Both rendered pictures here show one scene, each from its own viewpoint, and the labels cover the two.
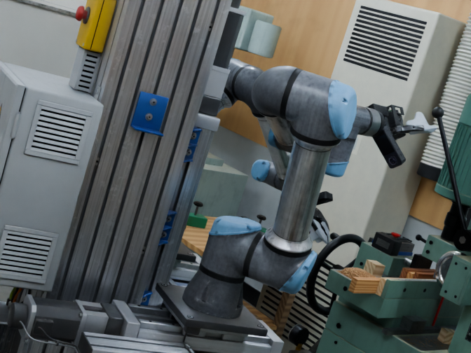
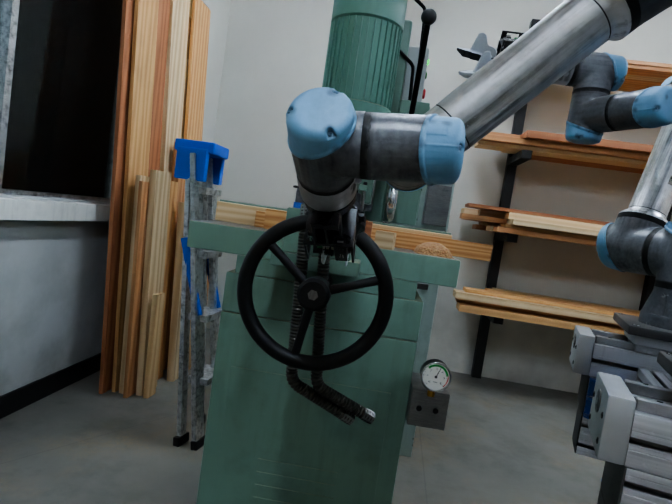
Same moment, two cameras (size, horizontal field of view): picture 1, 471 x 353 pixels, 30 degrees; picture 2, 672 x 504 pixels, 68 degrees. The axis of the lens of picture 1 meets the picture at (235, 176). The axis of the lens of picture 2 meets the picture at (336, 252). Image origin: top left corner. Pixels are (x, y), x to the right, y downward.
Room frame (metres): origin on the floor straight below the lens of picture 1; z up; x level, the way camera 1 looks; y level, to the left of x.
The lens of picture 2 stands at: (3.41, 0.28, 0.96)
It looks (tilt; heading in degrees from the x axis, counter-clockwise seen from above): 4 degrees down; 229
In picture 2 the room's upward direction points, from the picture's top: 8 degrees clockwise
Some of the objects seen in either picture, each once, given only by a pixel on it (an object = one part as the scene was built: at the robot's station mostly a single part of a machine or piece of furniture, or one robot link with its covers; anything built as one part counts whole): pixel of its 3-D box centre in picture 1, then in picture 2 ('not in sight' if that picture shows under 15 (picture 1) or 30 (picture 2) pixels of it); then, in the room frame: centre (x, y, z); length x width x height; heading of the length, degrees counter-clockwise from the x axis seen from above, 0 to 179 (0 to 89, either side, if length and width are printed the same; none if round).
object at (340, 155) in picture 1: (329, 152); (593, 116); (2.29, -0.22, 1.25); 0.11 x 0.08 x 0.11; 74
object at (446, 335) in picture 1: (448, 336); not in sight; (2.48, -0.73, 0.82); 0.04 x 0.03 x 0.04; 110
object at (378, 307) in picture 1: (401, 287); (323, 251); (2.67, -0.60, 0.87); 0.61 x 0.30 x 0.06; 135
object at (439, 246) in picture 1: (448, 256); not in sight; (2.57, -0.68, 1.03); 0.14 x 0.07 x 0.09; 45
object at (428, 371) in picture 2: (298, 338); (434, 378); (2.55, -0.33, 0.65); 0.06 x 0.04 x 0.08; 135
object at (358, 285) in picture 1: (415, 286); (371, 235); (2.53, -0.60, 0.92); 0.59 x 0.02 x 0.04; 135
